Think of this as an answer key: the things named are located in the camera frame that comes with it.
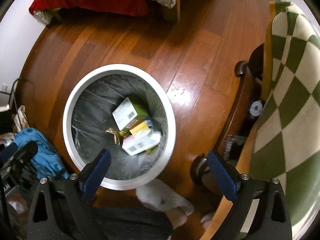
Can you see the wooden bed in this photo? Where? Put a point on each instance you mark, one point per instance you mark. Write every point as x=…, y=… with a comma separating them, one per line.
x=171, y=10

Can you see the white rimmed trash bin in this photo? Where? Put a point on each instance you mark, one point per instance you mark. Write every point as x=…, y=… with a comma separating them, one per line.
x=92, y=97

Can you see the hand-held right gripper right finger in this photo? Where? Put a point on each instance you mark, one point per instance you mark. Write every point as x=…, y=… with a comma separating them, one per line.
x=222, y=177

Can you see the dark curved wooden frame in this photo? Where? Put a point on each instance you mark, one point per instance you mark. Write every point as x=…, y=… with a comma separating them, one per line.
x=233, y=110

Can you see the blue cloth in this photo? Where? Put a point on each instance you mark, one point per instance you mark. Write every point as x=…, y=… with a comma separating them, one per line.
x=40, y=150

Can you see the brown gold wrapper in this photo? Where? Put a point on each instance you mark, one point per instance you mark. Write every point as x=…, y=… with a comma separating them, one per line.
x=115, y=133

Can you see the green cardboard box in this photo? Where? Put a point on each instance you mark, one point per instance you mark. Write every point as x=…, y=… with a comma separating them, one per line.
x=135, y=110

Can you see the small round blue white object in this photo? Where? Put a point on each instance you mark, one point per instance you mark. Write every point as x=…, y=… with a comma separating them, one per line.
x=257, y=108

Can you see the person's left leg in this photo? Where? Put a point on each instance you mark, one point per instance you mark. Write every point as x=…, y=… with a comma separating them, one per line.
x=125, y=223

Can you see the white fluffy slipper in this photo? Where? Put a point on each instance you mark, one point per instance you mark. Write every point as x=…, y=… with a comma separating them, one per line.
x=160, y=196
x=207, y=221

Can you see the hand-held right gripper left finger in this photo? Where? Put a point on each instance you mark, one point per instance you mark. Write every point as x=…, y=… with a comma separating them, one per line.
x=96, y=172

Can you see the yellow packet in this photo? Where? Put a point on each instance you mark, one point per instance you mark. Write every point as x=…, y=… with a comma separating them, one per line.
x=140, y=128

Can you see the floral patterned bag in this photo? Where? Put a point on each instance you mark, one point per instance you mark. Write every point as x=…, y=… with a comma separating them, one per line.
x=21, y=116

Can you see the green white checkered table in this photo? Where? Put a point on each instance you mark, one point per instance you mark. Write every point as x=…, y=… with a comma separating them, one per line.
x=287, y=130

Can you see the white pink box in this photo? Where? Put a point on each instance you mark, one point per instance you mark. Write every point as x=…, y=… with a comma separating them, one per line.
x=137, y=143

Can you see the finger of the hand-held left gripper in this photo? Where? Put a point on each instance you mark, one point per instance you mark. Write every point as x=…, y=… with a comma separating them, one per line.
x=25, y=151
x=8, y=150

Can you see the clear plastic container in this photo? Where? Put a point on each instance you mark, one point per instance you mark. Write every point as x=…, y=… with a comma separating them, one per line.
x=235, y=146

